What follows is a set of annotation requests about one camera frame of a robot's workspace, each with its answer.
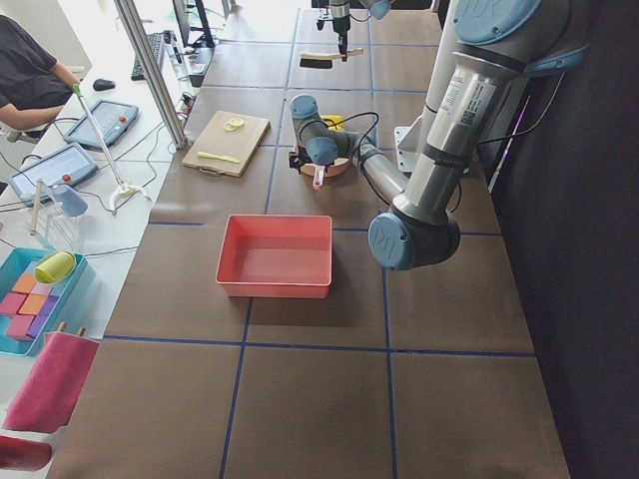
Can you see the blue paper cup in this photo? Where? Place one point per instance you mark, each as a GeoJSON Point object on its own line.
{"type": "Point", "coordinates": [72, 204]}

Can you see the reacher grabber tool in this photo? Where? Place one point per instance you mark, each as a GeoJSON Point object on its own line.
{"type": "Point", "coordinates": [124, 189]}

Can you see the coloured foam blocks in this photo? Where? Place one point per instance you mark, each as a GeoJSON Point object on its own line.
{"type": "Point", "coordinates": [26, 307]}

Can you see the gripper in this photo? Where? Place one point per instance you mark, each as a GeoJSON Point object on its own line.
{"type": "Point", "coordinates": [340, 24]}
{"type": "Point", "coordinates": [311, 166]}

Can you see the yellow toy corn cob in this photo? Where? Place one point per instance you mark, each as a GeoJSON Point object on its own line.
{"type": "Point", "coordinates": [333, 119]}

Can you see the seated person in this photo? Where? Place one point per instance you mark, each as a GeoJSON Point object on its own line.
{"type": "Point", "coordinates": [35, 86]}

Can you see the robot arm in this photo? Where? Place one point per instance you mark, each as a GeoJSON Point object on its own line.
{"type": "Point", "coordinates": [376, 9]}
{"type": "Point", "coordinates": [485, 45]}

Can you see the aluminium frame post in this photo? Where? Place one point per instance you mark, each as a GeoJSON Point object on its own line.
{"type": "Point", "coordinates": [133, 26]}

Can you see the beige hand brush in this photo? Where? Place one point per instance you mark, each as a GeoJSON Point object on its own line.
{"type": "Point", "coordinates": [320, 60]}

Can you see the red object at corner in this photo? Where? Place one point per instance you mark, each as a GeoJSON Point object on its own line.
{"type": "Point", "coordinates": [24, 455]}

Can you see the yellow plastic knife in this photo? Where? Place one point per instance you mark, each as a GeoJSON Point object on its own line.
{"type": "Point", "coordinates": [224, 158]}

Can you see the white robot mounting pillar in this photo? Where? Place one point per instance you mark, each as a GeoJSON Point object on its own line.
{"type": "Point", "coordinates": [409, 141]}

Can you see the beige plastic dustpan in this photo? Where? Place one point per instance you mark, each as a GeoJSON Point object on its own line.
{"type": "Point", "coordinates": [319, 174]}

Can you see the yellow-green cup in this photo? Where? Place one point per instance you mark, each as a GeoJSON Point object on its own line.
{"type": "Point", "coordinates": [55, 267]}

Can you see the teach pendant far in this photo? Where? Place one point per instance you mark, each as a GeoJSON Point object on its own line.
{"type": "Point", "coordinates": [113, 119]}

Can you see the wooden rack stand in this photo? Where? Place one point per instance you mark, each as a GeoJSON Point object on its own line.
{"type": "Point", "coordinates": [49, 225]}

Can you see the teach pendant near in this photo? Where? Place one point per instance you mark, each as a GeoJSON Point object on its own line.
{"type": "Point", "coordinates": [70, 165]}

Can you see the red plastic bin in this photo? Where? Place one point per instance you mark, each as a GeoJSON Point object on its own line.
{"type": "Point", "coordinates": [276, 256]}

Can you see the black computer mouse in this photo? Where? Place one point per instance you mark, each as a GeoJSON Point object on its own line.
{"type": "Point", "coordinates": [100, 85]}

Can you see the lemon slice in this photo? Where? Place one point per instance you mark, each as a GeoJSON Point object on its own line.
{"type": "Point", "coordinates": [234, 124]}

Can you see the wooden cutting board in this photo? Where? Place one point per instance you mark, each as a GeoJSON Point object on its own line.
{"type": "Point", "coordinates": [240, 144]}

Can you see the pink cloth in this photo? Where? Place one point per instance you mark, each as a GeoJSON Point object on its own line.
{"type": "Point", "coordinates": [46, 400]}

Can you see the teal tray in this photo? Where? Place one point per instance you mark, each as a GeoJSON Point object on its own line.
{"type": "Point", "coordinates": [22, 259]}

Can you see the teach pendant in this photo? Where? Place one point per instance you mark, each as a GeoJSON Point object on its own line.
{"type": "Point", "coordinates": [113, 119]}
{"type": "Point", "coordinates": [70, 165]}

